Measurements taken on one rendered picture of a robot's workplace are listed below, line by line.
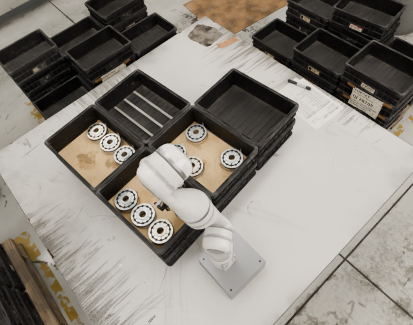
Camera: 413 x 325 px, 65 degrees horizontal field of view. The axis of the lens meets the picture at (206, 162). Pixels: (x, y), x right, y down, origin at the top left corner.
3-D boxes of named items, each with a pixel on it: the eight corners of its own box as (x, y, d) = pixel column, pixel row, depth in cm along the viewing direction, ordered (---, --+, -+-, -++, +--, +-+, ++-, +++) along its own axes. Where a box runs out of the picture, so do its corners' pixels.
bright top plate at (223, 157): (248, 158, 144) (248, 158, 144) (230, 172, 142) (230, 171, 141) (232, 145, 149) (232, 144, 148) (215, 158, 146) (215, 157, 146)
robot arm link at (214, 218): (213, 191, 88) (206, 224, 83) (237, 225, 109) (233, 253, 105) (182, 189, 91) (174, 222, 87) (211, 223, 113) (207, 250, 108)
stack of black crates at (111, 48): (127, 68, 284) (109, 24, 246) (147, 86, 271) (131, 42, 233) (89, 93, 274) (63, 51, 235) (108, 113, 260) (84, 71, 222)
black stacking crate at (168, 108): (195, 119, 164) (191, 104, 155) (152, 158, 155) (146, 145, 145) (143, 84, 180) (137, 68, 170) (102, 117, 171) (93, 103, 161)
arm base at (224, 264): (238, 257, 129) (238, 246, 114) (222, 274, 126) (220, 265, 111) (221, 241, 133) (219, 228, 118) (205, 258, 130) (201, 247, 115)
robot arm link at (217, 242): (229, 251, 98) (230, 263, 113) (233, 221, 102) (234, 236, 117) (199, 246, 99) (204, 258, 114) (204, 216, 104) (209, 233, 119)
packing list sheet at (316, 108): (346, 106, 173) (346, 105, 172) (318, 131, 166) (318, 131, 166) (297, 75, 187) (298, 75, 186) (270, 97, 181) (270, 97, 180)
